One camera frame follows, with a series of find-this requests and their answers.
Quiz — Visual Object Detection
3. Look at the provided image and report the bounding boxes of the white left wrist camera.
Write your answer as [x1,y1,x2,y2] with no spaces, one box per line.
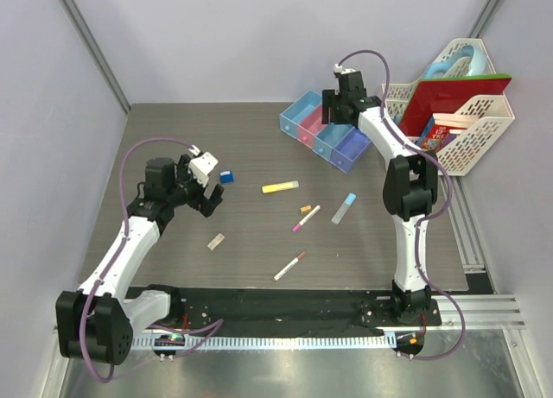
[188,145,219,188]

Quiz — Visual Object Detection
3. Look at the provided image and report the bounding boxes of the pink drawer box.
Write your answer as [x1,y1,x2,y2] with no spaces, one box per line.
[297,105,327,148]

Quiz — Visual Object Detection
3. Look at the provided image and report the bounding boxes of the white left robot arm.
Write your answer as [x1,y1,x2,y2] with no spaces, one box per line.
[55,152,224,365]

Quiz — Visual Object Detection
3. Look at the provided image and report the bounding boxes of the blue capped clear tube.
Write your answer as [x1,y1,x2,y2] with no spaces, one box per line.
[331,193,356,224]

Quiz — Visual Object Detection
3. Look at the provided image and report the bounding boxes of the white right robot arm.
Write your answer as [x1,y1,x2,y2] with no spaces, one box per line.
[321,66,438,325]

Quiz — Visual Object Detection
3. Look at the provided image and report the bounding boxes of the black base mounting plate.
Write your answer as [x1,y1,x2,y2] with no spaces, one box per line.
[168,287,442,335]

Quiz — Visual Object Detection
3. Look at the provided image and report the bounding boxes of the colourful book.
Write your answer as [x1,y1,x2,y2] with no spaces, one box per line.
[416,113,458,151]

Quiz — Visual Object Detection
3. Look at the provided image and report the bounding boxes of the teal blue drawer box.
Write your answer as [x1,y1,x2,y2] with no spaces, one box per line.
[312,123,353,161]

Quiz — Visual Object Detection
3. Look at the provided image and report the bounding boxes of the white perforated file rack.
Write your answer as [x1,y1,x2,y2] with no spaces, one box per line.
[385,38,515,176]

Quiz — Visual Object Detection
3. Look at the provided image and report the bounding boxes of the white slotted cable duct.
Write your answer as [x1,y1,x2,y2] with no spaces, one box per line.
[131,332,397,351]

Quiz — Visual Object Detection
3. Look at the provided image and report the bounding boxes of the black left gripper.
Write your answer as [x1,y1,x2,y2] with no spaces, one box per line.
[167,155,222,217]

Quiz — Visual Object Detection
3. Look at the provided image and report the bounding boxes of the orange tipped white marker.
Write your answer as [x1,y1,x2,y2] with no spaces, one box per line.
[272,251,306,281]

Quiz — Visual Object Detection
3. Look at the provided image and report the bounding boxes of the small blue box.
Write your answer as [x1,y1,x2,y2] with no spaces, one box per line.
[219,170,234,185]

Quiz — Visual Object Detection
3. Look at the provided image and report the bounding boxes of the clear beige eraser block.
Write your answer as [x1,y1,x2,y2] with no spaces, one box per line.
[207,233,225,251]

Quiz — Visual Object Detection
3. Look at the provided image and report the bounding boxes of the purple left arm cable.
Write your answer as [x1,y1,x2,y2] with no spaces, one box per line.
[79,137,226,384]

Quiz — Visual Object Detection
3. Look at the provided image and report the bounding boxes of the pink tipped white marker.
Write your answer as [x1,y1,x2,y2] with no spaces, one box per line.
[292,205,321,232]

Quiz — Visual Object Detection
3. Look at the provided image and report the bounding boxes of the purple drawer box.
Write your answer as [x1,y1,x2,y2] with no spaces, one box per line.
[330,128,372,173]

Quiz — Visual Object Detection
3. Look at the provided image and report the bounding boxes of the light blue drawer box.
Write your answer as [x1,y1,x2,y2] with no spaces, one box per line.
[279,91,322,139]

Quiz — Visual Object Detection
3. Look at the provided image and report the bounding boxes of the yellow capped tube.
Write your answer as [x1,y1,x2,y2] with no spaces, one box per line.
[261,180,299,194]

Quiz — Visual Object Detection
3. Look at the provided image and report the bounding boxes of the red folder board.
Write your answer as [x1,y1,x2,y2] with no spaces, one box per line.
[398,73,512,136]

